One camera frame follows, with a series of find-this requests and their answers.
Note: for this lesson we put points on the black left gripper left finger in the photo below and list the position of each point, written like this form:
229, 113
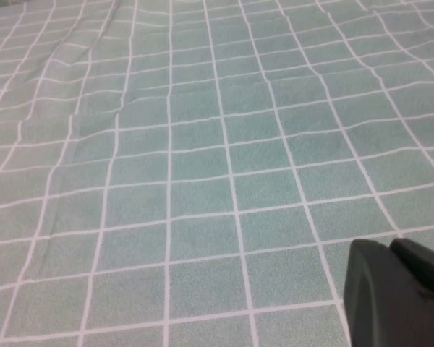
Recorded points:
376, 307

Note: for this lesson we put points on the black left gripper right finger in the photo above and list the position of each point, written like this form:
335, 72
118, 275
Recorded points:
423, 267

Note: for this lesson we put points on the green checked tablecloth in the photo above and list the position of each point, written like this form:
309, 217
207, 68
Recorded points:
188, 152

